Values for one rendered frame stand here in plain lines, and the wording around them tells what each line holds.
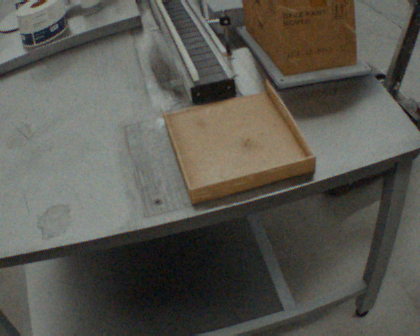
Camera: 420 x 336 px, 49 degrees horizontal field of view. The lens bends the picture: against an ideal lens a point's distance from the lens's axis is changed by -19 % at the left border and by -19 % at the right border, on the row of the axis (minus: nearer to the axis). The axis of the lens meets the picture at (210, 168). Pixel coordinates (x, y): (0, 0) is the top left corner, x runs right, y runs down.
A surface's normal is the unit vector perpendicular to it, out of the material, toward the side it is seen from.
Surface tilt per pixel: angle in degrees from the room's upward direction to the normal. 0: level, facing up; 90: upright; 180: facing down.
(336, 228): 0
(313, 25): 90
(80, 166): 0
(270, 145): 0
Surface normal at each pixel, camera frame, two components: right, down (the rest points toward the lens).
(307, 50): 0.26, 0.62
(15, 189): -0.11, -0.73
